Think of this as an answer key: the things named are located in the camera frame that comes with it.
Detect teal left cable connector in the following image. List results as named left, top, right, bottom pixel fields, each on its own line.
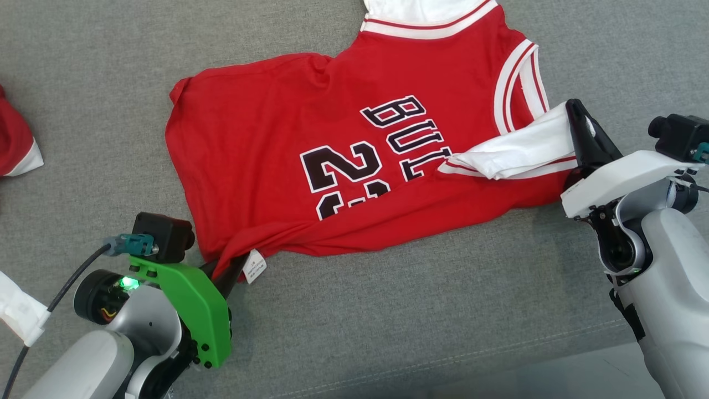
left=103, top=233, right=155, bottom=258

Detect red basketball jersey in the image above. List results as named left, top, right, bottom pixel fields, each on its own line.
left=165, top=0, right=597, bottom=285

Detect white tape on cable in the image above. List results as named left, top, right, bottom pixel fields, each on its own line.
left=0, top=270, right=52, bottom=348

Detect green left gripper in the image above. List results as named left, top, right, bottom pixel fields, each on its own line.
left=129, top=253, right=250, bottom=370

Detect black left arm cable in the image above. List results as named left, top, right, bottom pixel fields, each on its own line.
left=0, top=243, right=115, bottom=399

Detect red shorts with white stripes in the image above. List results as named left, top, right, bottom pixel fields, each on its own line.
left=0, top=85, right=45, bottom=178

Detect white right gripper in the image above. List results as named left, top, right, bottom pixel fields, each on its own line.
left=561, top=99, right=705, bottom=220

